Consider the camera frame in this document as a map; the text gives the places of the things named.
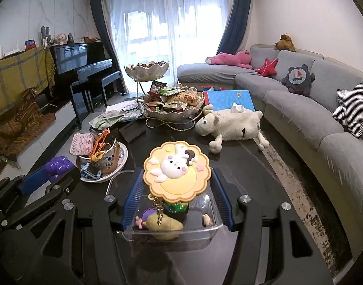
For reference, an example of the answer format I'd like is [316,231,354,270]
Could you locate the black marble desktop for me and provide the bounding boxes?
[0,116,330,285]

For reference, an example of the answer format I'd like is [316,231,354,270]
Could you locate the small blue device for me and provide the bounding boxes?
[81,163,103,180]

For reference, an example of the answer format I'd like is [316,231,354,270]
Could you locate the blue curtain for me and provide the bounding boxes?
[216,0,252,55]
[88,0,126,95]

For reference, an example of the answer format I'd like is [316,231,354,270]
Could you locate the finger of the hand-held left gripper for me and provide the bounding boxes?
[0,166,51,211]
[0,168,81,244]

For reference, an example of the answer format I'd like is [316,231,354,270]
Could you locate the black piano bench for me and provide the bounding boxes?
[101,71,123,109]

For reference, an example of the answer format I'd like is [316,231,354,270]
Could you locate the yellow plaid blanket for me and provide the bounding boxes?
[0,46,56,119]

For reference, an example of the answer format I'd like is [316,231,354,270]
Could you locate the white low cabinet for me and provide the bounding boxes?
[0,99,83,185]

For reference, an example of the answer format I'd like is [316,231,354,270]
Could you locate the navy sailboat cushion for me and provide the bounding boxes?
[281,64,315,96]

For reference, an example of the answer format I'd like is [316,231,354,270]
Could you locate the patterned ceramic mug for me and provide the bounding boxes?
[76,141,120,176]

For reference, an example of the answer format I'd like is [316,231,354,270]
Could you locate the white sheer curtain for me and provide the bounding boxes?
[106,0,238,81]

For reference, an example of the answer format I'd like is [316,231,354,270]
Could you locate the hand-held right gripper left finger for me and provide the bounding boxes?
[18,169,145,285]

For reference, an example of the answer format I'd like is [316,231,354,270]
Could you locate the purple toy camera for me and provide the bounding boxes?
[135,208,158,230]

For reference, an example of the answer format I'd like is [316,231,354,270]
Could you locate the white router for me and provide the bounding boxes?
[4,46,25,57]

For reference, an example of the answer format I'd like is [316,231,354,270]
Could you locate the yellow plush chick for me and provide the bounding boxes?
[146,214,185,241]

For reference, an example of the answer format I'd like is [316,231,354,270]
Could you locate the white plate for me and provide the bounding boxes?
[80,141,129,183]

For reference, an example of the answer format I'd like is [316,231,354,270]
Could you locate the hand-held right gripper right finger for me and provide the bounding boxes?
[211,168,336,285]

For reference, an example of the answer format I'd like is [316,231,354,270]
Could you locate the clear plastic box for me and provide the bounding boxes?
[104,169,229,251]

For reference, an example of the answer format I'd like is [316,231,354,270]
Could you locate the black piano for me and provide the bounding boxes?
[49,42,114,127]

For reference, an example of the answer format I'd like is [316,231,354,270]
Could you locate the grey plush bunny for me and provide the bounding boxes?
[41,26,53,51]

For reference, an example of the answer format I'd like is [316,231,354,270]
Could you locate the black wallet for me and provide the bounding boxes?
[118,121,146,143]

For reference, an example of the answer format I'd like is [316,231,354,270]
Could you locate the grey curved sofa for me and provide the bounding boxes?
[176,44,363,253]

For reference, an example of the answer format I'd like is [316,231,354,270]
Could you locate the red star pillow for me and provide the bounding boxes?
[255,58,279,76]

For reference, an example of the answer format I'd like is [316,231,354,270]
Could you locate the pile of snack packets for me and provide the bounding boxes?
[143,80,204,113]

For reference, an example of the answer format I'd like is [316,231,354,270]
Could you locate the purple grape toy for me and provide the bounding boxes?
[45,156,75,183]

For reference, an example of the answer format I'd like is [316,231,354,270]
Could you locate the patterned pink pouch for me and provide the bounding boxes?
[70,133,96,156]

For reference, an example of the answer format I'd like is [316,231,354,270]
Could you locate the brown patterned cloth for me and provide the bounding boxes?
[0,87,56,161]

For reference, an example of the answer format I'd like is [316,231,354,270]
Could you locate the crumpled grey-green bag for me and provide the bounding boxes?
[89,99,140,130]

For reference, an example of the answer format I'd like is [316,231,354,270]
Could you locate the two-tier silver bowl stand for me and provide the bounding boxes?
[124,60,205,131]

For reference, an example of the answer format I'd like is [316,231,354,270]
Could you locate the orange plastic tongs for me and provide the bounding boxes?
[88,128,111,162]

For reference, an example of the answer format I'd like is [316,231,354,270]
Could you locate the white plush sheep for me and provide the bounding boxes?
[195,102,270,154]

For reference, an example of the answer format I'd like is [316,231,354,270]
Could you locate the pink plush toy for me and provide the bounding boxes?
[206,50,252,68]

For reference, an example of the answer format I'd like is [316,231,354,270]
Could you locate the striped star pillow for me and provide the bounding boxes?
[333,82,363,139]

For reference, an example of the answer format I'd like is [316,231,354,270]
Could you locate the yellow cookie-shaped bunny pendant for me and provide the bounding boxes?
[143,142,212,226]

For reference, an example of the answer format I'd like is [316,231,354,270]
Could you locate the brown plush dog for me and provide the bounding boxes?
[273,33,297,52]

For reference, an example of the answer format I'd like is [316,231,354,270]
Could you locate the blue box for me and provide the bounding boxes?
[206,90,256,113]

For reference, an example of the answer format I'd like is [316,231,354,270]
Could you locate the black and green ball toy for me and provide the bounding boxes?
[164,200,190,223]

